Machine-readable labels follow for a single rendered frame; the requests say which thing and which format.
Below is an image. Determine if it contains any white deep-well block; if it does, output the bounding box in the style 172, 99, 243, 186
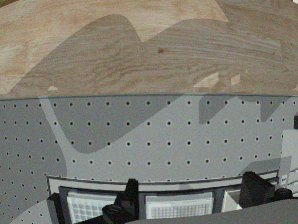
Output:
222, 181, 283, 212

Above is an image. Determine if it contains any grey well plate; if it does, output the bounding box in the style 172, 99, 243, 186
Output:
146, 192, 214, 219

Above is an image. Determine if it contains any dark grey plate carrier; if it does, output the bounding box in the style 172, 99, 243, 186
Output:
46, 176, 279, 224

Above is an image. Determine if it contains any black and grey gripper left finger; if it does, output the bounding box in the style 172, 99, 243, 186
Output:
74, 179, 139, 224

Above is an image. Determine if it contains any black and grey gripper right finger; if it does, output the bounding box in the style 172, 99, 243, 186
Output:
239, 171, 298, 209

